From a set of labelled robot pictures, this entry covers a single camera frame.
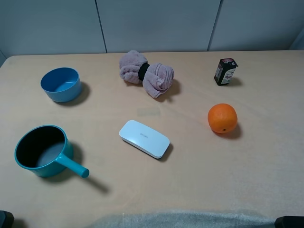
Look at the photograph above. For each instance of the black object bottom left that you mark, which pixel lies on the black object bottom left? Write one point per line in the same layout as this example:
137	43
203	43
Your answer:
6	219

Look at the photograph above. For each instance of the black object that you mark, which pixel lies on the black object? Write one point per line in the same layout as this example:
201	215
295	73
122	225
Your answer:
289	222
6	219

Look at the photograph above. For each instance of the black object bottom right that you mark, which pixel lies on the black object bottom right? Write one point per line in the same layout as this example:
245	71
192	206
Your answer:
289	222

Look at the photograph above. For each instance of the dark small carton box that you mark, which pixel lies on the dark small carton box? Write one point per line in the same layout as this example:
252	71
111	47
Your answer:
225	71

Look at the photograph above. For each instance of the blue plastic bowl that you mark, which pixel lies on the blue plastic bowl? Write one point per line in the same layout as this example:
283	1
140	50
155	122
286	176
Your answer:
61	84

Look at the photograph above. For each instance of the white rectangular case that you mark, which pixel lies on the white rectangular case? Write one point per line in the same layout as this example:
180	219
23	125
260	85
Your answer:
145	138

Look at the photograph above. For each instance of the orange fruit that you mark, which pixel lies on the orange fruit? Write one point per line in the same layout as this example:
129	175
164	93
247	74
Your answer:
222	118

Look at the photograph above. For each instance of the grey cloth at bottom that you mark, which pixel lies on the grey cloth at bottom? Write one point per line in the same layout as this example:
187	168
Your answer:
185	219

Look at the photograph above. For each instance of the teal saucepan with handle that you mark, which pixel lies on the teal saucepan with handle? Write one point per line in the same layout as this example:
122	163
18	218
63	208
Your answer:
46	151

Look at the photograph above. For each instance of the pink rolled towel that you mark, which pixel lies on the pink rolled towel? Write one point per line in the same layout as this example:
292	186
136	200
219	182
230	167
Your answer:
158	78

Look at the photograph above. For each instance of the black band on towel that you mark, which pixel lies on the black band on towel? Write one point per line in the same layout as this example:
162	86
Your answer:
142	71

